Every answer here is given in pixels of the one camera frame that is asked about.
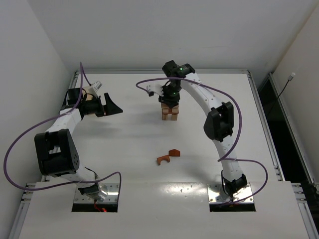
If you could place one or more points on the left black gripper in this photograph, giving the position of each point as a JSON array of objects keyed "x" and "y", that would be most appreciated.
[{"x": 101, "y": 106}]

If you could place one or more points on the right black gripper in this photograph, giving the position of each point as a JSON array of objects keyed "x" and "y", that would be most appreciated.
[{"x": 169, "y": 101}]

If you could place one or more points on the long light wood block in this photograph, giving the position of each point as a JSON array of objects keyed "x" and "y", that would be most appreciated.
[{"x": 166, "y": 108}]

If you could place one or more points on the long red-brown wood block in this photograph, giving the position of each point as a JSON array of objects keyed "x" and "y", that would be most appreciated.
[{"x": 170, "y": 111}]

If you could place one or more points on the light tan wood block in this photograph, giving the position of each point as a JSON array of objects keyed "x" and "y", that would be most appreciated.
[{"x": 174, "y": 117}]

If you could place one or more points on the clear plastic block box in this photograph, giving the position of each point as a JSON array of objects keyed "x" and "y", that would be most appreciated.
[{"x": 88, "y": 103}]

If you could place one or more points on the red-brown wedge block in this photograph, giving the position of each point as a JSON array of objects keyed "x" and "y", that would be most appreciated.
[{"x": 174, "y": 153}]

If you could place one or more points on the orange arch wood block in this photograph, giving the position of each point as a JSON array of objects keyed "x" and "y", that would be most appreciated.
[{"x": 165, "y": 158}]

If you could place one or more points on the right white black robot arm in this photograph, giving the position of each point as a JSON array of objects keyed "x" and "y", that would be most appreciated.
[{"x": 219, "y": 121}]

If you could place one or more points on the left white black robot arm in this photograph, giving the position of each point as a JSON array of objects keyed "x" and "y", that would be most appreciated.
[{"x": 62, "y": 144}]

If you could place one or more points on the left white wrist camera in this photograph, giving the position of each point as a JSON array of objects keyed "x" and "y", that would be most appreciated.
[{"x": 94, "y": 88}]

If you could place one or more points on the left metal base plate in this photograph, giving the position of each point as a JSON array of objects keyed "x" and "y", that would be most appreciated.
[{"x": 108, "y": 194}]

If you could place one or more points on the metal base plate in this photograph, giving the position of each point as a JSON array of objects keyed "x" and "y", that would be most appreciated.
[
  {"x": 216, "y": 195},
  {"x": 108, "y": 194}
]

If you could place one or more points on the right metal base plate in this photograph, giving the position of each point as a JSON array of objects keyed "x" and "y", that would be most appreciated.
[{"x": 216, "y": 195}]

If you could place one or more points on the black wall cable white plug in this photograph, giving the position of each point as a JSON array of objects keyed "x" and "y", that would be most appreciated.
[{"x": 289, "y": 79}]

